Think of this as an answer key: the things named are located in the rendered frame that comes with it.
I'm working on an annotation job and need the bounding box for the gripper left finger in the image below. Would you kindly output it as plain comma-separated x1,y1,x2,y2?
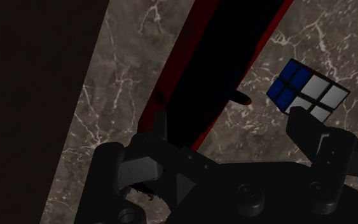
74,109,221,224

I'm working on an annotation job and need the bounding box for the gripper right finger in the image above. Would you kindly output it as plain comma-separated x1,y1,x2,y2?
285,106,358,216

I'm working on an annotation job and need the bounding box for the blue and white puzzle cube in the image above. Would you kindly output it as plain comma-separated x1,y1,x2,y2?
266,58,351,123

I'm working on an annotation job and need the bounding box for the red and black flat slab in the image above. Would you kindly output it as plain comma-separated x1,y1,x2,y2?
136,0,295,151

